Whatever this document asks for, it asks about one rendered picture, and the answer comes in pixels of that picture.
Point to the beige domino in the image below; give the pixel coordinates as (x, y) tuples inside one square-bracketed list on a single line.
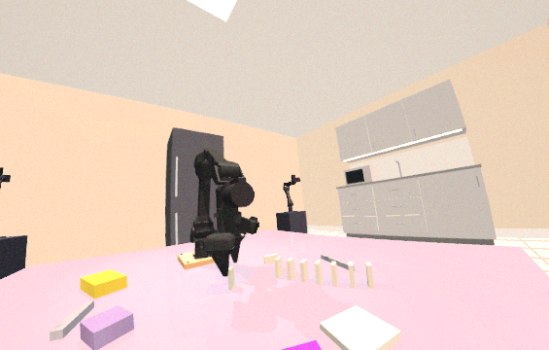
[(369, 275), (270, 259), (351, 273), (290, 270), (334, 274), (304, 270), (230, 277), (278, 267), (319, 272)]

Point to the purple flat rectangular block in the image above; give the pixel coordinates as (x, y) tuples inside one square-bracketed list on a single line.
[(313, 345)]

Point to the white rectangular bar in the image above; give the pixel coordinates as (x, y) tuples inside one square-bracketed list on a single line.
[(63, 328)]

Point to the pale purple block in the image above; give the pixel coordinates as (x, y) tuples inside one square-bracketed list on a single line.
[(104, 328)]

